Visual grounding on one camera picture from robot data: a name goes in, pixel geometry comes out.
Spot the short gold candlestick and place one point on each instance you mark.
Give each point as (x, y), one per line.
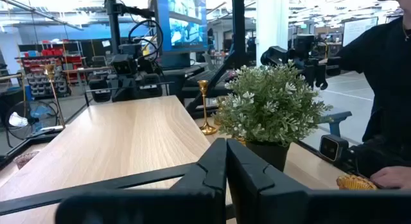
(208, 130)

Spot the white plastic bag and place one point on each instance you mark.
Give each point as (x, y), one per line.
(17, 120)

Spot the black laptop computer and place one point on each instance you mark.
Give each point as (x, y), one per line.
(186, 25)

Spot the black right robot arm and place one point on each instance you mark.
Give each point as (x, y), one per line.
(131, 49)

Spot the person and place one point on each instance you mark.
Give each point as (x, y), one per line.
(385, 73)

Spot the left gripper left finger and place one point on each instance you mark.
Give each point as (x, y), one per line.
(180, 204)

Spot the rack with red bins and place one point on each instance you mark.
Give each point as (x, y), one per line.
(48, 70)

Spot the amber glass candle holder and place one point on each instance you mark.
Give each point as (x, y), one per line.
(353, 183)
(217, 120)
(240, 141)

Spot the black table-level camera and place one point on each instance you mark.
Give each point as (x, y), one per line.
(332, 147)

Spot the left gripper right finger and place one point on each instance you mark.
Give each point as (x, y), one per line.
(273, 204)

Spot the person's hand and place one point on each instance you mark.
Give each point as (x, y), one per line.
(391, 177)

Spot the artificial plant in black pot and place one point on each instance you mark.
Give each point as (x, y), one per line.
(273, 102)

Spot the black upright post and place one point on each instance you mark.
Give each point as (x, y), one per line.
(114, 25)

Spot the pink glass candle holder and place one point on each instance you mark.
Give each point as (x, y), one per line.
(25, 159)

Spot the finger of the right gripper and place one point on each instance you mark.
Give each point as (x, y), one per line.
(151, 86)
(100, 90)

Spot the black floor fan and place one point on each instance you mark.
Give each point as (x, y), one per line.
(48, 111)

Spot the tall gold candlestick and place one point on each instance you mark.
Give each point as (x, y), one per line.
(49, 71)

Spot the whiteboard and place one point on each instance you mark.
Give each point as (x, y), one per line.
(359, 29)

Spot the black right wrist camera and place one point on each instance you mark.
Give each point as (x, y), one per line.
(123, 64)

